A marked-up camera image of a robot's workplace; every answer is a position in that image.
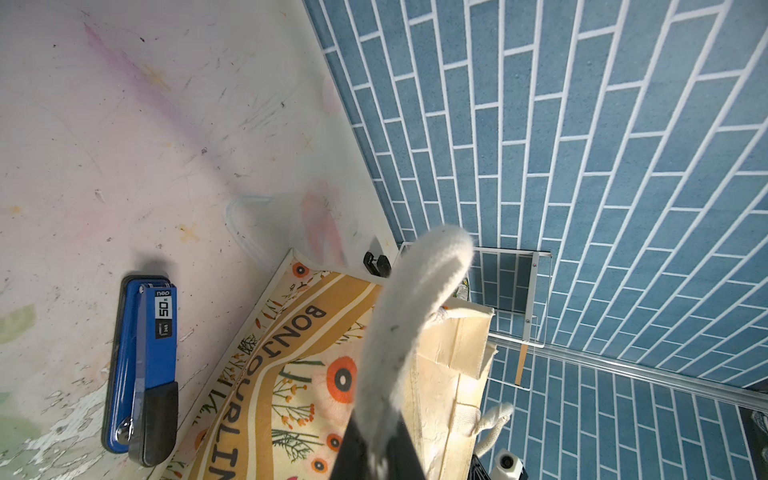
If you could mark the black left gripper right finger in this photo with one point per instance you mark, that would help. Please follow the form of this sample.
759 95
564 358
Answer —
401 456

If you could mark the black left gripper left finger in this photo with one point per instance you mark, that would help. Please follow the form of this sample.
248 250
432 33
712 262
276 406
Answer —
351 462

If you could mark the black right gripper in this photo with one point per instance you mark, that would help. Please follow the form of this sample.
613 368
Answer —
505 466

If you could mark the cream floral tote bag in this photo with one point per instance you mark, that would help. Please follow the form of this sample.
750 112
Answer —
323 346

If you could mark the white wooden shelf rack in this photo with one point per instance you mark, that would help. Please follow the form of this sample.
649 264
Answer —
516 285

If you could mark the black small device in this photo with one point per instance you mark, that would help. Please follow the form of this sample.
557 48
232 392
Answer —
377 265

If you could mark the blue stapler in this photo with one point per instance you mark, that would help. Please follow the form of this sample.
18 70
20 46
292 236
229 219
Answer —
141 407

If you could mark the floral table mat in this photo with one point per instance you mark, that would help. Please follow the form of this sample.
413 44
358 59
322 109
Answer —
54 369

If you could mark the aluminium corner post right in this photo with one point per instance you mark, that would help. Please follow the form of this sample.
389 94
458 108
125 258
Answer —
741 397

